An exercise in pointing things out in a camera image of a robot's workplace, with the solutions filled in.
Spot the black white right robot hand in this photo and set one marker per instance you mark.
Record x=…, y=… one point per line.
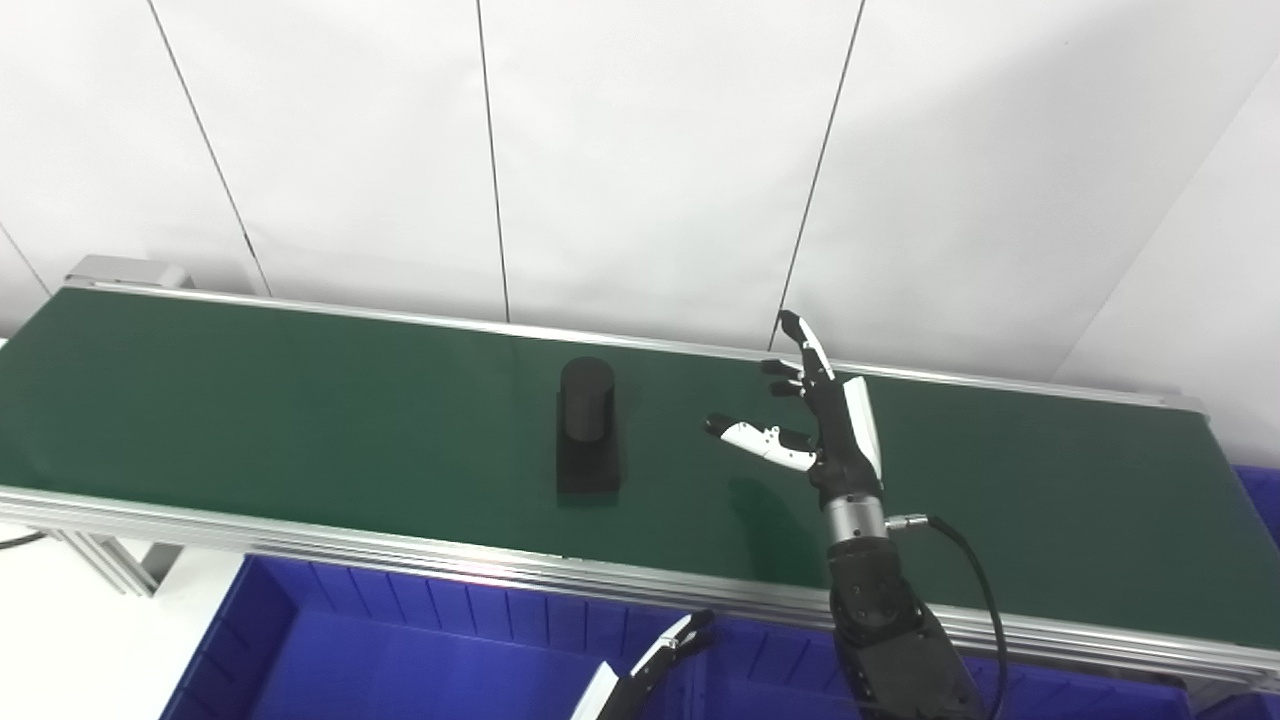
x=845, y=450

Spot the aluminium conveyor leg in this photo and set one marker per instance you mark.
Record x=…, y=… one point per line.
x=115, y=565

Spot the blue plastic bin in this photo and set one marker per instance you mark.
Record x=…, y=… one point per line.
x=760, y=680
x=1262, y=500
x=400, y=660

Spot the black cylinder-on-block part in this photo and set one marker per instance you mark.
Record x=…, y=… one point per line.
x=588, y=440

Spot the grey conveyor end housing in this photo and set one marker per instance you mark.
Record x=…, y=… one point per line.
x=125, y=270

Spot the green conveyor belt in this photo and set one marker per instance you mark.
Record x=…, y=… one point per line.
x=350, y=420
x=400, y=555

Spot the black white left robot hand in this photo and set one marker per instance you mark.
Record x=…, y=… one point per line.
x=620, y=700

